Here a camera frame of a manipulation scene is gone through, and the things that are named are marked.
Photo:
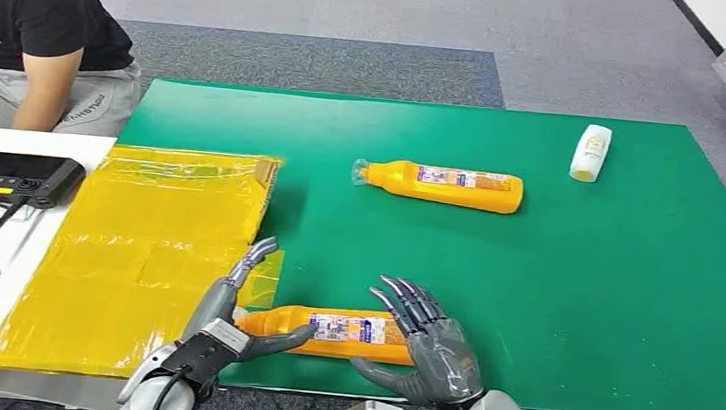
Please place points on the small white bottle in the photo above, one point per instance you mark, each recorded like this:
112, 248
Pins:
591, 152

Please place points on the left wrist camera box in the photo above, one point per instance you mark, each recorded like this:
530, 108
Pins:
205, 355

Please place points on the black remote controller with antennas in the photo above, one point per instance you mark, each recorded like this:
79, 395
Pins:
26, 174

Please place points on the yellow plastic covered board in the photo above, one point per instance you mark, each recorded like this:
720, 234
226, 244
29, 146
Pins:
131, 261

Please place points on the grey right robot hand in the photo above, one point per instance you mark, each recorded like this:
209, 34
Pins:
438, 360

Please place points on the grey flat board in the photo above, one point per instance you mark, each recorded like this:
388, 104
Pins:
52, 390

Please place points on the orange bottle with label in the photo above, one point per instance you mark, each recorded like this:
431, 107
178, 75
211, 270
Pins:
444, 195
284, 330

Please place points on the dark grey floor rug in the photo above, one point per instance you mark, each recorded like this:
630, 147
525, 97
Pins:
310, 62

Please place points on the green table mat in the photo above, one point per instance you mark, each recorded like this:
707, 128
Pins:
529, 279

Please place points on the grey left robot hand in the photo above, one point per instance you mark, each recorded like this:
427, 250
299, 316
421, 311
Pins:
215, 299

